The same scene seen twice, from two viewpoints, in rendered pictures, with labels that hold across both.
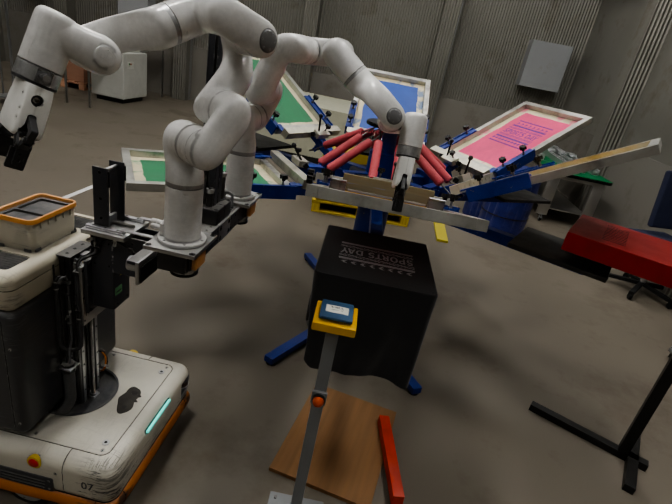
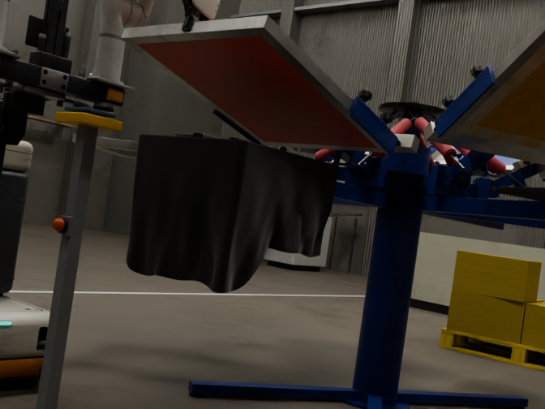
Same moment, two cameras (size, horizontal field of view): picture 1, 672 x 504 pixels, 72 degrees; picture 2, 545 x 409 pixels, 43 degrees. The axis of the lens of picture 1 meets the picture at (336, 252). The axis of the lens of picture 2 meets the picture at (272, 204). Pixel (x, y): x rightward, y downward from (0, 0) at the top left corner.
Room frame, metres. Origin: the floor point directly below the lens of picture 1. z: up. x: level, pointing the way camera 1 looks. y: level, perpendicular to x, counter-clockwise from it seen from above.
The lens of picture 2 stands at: (0.01, -1.61, 0.75)
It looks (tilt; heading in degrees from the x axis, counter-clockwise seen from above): 1 degrees up; 38
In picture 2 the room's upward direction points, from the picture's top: 8 degrees clockwise
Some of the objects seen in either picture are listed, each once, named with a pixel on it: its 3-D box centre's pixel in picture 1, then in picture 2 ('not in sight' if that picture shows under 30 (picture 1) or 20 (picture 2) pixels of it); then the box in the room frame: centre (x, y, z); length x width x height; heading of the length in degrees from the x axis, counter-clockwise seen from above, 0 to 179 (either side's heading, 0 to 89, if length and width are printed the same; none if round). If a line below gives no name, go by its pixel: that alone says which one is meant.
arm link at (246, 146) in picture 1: (244, 128); (117, 18); (1.56, 0.38, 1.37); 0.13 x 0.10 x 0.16; 170
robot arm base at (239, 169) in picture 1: (235, 173); (106, 62); (1.55, 0.40, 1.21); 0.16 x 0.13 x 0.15; 86
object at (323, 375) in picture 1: (311, 430); (64, 287); (1.19, -0.04, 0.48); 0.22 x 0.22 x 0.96; 89
